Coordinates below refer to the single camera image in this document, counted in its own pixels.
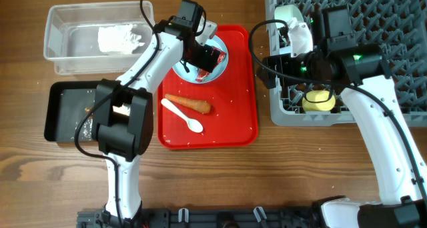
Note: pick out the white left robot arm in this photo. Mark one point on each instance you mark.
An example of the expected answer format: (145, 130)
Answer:
(123, 109)

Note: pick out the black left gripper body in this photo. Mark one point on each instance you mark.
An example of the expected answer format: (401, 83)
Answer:
(201, 57)

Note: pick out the white plastic spoon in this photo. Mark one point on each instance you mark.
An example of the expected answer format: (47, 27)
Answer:
(193, 124)

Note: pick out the mint green bowl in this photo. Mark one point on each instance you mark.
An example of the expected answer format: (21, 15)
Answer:
(291, 15)

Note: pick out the white napkin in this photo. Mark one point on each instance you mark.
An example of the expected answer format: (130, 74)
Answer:
(118, 40)

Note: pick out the red plastic tray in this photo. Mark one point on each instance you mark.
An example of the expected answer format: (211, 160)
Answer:
(233, 119)

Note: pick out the red snack wrapper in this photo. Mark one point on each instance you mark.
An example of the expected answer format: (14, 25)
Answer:
(218, 59)

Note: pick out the black waste tray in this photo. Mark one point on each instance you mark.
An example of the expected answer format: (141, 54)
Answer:
(67, 103)

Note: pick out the yellow plastic cup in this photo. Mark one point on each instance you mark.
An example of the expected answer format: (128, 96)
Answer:
(318, 101)

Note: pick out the light blue plate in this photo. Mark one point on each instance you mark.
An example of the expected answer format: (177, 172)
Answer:
(179, 69)

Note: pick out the orange carrot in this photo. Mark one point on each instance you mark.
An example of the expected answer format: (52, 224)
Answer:
(200, 106)

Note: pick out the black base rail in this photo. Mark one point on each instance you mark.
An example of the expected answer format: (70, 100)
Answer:
(257, 217)

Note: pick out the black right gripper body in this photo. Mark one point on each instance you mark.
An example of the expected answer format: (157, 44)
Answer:
(303, 64)

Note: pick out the white rice pile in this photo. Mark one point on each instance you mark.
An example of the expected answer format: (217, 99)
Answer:
(85, 133)

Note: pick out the clear plastic bin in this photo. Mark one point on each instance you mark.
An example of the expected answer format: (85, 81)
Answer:
(71, 36)

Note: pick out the grey dishwasher rack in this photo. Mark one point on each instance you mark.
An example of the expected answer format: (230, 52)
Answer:
(398, 26)

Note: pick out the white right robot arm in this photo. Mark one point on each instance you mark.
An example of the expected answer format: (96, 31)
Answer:
(325, 51)

